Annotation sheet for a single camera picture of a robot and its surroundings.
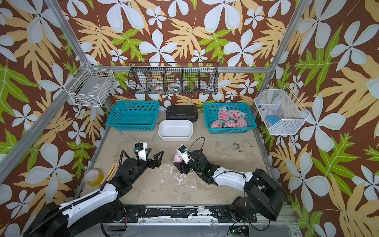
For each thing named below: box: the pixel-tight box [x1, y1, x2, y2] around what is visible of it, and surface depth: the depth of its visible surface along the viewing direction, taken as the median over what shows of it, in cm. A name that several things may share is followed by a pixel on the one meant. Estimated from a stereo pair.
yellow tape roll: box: [83, 167, 104, 187], surface depth 87 cm
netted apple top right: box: [228, 109, 247, 120], surface depth 113 cm
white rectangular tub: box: [157, 119, 194, 142], surface depth 109 cm
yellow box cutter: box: [98, 162, 118, 188], surface depth 89 cm
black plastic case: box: [165, 105, 198, 122], surface depth 114 cm
